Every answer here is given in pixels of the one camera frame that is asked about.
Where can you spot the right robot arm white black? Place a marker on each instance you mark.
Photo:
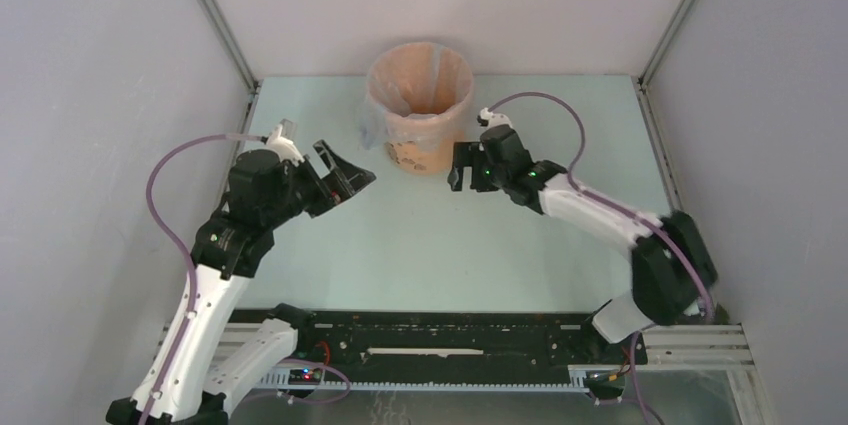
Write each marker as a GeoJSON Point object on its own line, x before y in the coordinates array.
{"type": "Point", "coordinates": [671, 269]}

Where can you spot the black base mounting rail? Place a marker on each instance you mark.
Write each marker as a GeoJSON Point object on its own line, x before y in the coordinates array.
{"type": "Point", "coordinates": [461, 345]}

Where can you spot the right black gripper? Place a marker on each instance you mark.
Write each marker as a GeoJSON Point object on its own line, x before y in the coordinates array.
{"type": "Point", "coordinates": [467, 155]}

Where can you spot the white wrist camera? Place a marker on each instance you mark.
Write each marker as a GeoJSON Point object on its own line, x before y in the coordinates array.
{"type": "Point", "coordinates": [280, 141]}
{"type": "Point", "coordinates": [488, 120]}

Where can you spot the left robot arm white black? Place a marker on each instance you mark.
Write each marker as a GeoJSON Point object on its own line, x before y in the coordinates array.
{"type": "Point", "coordinates": [267, 187]}

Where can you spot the white slotted cable duct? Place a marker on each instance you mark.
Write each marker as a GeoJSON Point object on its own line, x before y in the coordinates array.
{"type": "Point", "coordinates": [311, 379]}

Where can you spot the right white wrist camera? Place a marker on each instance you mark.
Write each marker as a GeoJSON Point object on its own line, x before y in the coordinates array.
{"type": "Point", "coordinates": [488, 120]}

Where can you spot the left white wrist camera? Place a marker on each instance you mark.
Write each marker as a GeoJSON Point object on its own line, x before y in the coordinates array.
{"type": "Point", "coordinates": [280, 141]}

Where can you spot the orange plastic trash bin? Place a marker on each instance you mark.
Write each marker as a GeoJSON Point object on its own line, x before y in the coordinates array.
{"type": "Point", "coordinates": [420, 124]}

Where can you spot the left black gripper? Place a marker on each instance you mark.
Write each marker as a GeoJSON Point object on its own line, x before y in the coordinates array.
{"type": "Point", "coordinates": [343, 181]}

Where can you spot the light blue plastic trash bag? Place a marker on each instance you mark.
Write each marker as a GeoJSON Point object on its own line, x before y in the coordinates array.
{"type": "Point", "coordinates": [411, 104]}

